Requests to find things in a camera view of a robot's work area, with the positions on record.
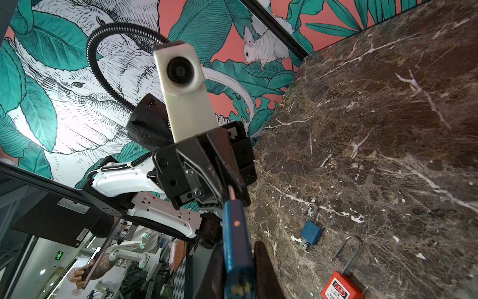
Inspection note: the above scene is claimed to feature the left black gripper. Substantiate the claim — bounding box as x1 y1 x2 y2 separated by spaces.
147 121 257 209

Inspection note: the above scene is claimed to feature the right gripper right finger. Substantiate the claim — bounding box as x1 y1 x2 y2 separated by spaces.
254 240 286 299

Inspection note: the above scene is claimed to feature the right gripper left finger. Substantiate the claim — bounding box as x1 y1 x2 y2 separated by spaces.
193 242 226 299

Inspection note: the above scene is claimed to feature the blue padlock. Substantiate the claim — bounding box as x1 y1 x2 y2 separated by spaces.
223 186 256 299
301 203 323 246

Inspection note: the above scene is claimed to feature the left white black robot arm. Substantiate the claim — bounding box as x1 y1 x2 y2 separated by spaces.
82 94 257 248

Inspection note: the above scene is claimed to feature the red safety padlock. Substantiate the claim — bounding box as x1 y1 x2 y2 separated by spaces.
321 235 365 299

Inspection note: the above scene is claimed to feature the silver key with ring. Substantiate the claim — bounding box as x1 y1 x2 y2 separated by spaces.
299 240 312 253

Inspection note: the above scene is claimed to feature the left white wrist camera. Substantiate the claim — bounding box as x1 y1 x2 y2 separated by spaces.
153 41 219 143

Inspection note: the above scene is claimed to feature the left black frame post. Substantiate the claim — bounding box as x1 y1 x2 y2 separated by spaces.
240 0 309 61

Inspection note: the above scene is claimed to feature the left black corrugated cable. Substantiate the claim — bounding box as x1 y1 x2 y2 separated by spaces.
85 21 171 113

